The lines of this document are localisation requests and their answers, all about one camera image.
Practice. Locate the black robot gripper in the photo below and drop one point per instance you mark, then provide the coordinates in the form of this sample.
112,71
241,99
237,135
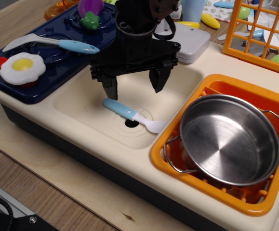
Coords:
136,50

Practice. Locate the blue handled white spoon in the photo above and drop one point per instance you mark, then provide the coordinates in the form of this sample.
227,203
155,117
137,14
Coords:
132,115

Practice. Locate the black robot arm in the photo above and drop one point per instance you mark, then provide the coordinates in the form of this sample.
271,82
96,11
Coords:
147,10

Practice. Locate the stainless steel pan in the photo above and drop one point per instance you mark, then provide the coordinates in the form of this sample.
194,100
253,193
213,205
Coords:
230,140

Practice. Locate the grey toy faucet base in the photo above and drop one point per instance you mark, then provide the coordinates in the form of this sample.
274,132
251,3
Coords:
193,43

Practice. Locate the yellow toy banana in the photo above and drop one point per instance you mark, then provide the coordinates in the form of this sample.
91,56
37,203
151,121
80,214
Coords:
195,25

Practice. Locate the purple toy eggplant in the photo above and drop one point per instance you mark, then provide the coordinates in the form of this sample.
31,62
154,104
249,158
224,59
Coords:
89,11

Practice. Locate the light blue cup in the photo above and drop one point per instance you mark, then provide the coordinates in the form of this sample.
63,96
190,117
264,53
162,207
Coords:
192,10

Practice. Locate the yellow toy corn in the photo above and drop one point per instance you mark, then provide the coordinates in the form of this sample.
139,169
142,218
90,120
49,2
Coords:
210,21

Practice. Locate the navy blue toy stove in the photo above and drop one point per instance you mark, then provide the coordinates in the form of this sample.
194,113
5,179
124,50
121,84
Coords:
61,65

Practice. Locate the orange transparent toy lid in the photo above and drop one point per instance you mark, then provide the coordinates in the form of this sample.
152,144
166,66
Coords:
58,8

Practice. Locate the cream toy kitchen sink unit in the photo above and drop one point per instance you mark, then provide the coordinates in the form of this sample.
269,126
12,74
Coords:
75,113

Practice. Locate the toy fried egg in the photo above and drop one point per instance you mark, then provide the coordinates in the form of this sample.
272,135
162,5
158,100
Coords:
22,68

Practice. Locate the green toy ball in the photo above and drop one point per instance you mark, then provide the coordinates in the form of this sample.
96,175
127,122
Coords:
244,13

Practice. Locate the light wooden board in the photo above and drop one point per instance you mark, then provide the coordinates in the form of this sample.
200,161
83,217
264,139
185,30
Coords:
65,193

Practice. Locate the grey spatula blue handle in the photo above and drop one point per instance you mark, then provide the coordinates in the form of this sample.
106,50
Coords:
69,45

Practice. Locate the orange wire rack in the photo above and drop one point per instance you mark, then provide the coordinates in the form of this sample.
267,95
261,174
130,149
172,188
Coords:
255,39

